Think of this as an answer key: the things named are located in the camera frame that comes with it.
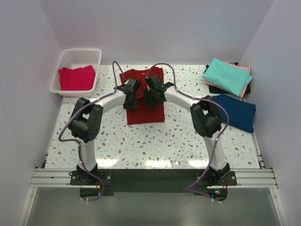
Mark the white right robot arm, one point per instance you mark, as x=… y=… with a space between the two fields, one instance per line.
x=206 y=120

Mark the dark red t-shirt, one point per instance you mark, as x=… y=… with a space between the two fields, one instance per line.
x=142 y=114

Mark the aluminium frame rail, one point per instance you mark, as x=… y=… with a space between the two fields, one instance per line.
x=237 y=178

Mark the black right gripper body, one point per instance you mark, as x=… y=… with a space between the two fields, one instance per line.
x=151 y=99

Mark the magenta t-shirt in basket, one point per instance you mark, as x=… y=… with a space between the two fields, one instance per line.
x=79 y=79

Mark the pink folded t-shirt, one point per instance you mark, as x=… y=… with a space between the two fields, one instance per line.
x=236 y=79

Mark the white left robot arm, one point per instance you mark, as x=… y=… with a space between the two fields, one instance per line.
x=85 y=125

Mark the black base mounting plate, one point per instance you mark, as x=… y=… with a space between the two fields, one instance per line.
x=102 y=190

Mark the navy blue folded t-shirt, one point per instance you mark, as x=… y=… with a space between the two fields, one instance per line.
x=241 y=114

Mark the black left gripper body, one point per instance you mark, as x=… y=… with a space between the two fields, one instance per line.
x=132 y=105

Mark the white plastic laundry basket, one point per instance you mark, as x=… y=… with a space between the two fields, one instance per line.
x=75 y=58

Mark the teal folded t-shirt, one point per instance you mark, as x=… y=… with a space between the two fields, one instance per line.
x=213 y=74

